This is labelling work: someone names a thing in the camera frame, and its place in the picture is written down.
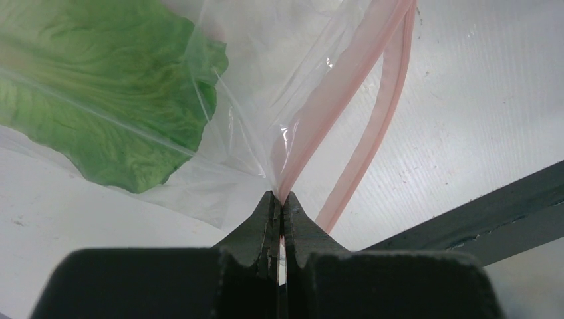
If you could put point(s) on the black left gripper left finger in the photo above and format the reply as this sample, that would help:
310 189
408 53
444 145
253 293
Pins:
235 278

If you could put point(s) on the clear zip top bag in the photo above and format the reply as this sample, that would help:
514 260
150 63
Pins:
294 67

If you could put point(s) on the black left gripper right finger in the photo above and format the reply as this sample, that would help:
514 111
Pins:
326 280

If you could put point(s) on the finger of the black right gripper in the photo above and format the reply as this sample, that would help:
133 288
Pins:
515 218

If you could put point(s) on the green fake cabbage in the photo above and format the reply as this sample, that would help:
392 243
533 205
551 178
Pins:
122 89

